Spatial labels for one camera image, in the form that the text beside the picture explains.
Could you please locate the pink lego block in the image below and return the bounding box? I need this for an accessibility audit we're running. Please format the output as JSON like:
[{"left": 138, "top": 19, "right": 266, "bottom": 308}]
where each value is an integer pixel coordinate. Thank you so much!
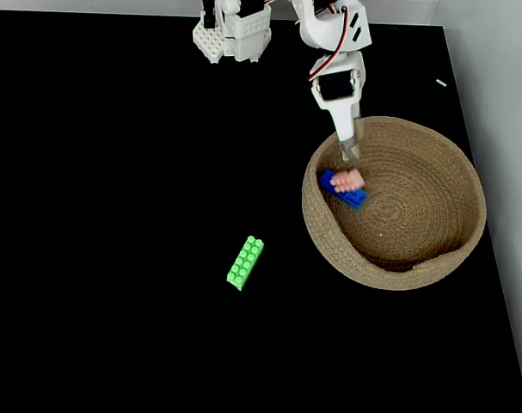
[{"left": 329, "top": 169, "right": 365, "bottom": 194}]

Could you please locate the red black servo cable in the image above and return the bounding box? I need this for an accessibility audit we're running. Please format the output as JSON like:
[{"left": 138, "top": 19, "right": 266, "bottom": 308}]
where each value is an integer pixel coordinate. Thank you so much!
[{"left": 307, "top": 0, "right": 353, "bottom": 83}]

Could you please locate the woven rope basket tray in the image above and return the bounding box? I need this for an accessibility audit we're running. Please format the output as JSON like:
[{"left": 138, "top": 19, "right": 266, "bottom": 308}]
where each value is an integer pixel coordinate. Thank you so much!
[{"left": 301, "top": 115, "right": 488, "bottom": 292}]

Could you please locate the green lego block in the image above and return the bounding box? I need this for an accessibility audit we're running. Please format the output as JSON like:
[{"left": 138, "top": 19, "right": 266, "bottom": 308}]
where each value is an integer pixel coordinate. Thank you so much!
[{"left": 225, "top": 235, "right": 265, "bottom": 292}]

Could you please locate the blue lego block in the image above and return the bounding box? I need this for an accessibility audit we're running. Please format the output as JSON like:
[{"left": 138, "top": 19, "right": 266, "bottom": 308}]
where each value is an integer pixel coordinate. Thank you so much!
[{"left": 318, "top": 169, "right": 369, "bottom": 212}]

